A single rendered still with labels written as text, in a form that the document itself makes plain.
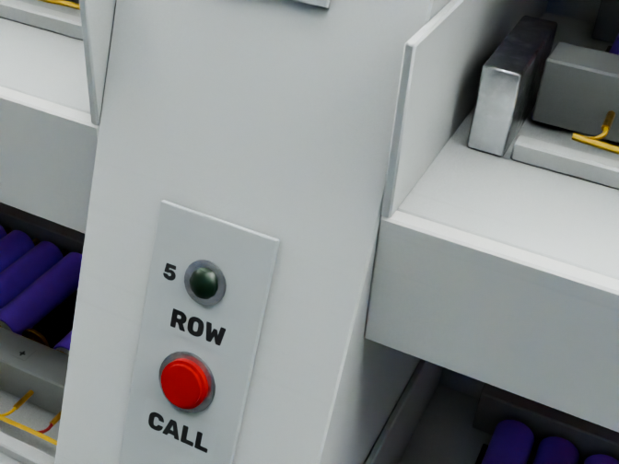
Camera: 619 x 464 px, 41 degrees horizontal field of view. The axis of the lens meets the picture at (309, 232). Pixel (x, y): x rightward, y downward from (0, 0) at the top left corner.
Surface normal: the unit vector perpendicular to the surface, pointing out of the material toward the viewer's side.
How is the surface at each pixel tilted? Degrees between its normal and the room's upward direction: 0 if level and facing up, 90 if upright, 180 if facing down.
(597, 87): 109
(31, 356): 19
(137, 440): 90
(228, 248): 90
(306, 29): 90
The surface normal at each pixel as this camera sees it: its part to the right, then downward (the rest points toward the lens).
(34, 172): -0.44, 0.50
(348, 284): -0.39, 0.20
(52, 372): 0.07, -0.81
